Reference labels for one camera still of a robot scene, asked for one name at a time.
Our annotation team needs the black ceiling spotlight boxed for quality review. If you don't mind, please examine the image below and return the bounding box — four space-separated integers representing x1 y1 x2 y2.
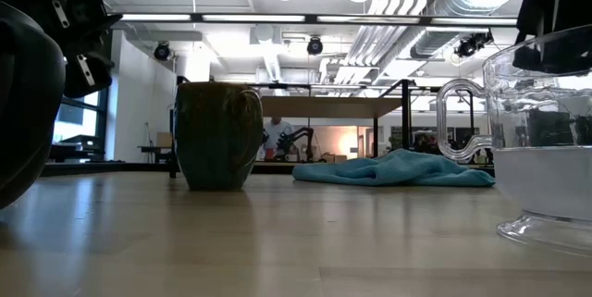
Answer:
453 31 494 59
306 35 325 56
153 41 173 62

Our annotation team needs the dark background desk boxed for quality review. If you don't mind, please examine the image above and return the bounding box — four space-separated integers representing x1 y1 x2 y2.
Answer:
48 134 105 164

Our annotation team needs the window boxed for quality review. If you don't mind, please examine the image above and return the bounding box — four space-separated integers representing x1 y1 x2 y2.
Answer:
52 87 110 148

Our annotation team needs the black aluminium table frame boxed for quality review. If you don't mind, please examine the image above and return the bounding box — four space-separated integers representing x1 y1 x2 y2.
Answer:
40 160 496 179

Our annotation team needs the clear plastic cup with handle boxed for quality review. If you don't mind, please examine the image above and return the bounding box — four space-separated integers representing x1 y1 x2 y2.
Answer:
436 23 592 257

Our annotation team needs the dark mug with green inside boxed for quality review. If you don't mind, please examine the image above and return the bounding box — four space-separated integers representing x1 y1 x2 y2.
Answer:
173 80 265 192

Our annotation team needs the wooden shelf with black legs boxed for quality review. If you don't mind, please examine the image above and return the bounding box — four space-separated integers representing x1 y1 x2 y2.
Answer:
167 76 413 180

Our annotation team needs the person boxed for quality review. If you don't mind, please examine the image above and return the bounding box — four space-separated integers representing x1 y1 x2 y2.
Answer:
263 117 297 162

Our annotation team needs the teal cloth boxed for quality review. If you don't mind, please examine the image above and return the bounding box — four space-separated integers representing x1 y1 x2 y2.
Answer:
290 148 497 189

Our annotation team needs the brown olive ceramic mug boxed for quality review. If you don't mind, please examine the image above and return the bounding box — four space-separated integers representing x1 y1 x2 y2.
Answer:
0 0 67 210

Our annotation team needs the black monitor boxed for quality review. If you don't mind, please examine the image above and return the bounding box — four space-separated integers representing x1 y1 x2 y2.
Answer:
528 109 575 147

